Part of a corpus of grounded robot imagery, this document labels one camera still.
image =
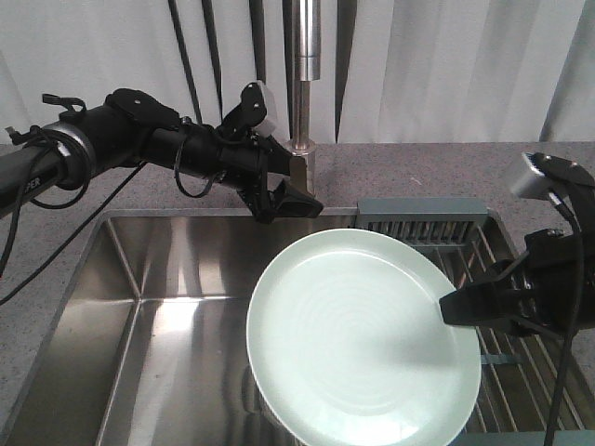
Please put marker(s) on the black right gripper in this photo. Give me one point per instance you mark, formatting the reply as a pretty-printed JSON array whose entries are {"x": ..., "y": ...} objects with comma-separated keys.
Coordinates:
[{"x": 491, "y": 300}]

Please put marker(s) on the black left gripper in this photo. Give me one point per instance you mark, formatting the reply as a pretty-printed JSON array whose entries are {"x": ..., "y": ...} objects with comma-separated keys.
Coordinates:
[{"x": 244, "y": 165}]

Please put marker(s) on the light green round plate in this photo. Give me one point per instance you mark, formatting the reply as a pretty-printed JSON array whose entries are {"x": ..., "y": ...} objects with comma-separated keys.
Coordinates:
[{"x": 348, "y": 346}]

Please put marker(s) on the stainless steel faucet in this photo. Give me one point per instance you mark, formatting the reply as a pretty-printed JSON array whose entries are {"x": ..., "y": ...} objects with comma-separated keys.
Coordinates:
[{"x": 302, "y": 33}]

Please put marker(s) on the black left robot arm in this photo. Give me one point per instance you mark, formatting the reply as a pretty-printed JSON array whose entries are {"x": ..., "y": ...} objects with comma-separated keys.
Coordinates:
[{"x": 131, "y": 127}]

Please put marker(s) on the steel and teal dish rack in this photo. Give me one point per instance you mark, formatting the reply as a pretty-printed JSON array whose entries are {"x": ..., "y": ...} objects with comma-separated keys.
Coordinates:
[{"x": 511, "y": 371}]

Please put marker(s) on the white pleated curtain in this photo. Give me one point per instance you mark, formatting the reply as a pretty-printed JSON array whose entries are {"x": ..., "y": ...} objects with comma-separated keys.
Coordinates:
[{"x": 391, "y": 71}]

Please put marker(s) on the stainless steel sink basin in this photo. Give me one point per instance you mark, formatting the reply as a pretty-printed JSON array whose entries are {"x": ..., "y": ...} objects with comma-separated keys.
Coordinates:
[{"x": 149, "y": 348}]

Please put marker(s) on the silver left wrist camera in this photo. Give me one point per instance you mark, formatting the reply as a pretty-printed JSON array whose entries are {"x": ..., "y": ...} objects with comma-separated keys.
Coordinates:
[{"x": 259, "y": 108}]

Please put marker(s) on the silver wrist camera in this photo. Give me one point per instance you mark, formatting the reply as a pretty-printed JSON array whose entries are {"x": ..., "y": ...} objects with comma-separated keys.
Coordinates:
[
  {"x": 259, "y": 108},
  {"x": 525, "y": 180}
]

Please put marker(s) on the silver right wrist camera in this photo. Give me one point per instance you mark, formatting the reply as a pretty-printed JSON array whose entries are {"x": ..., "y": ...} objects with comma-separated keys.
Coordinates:
[{"x": 525, "y": 180}]

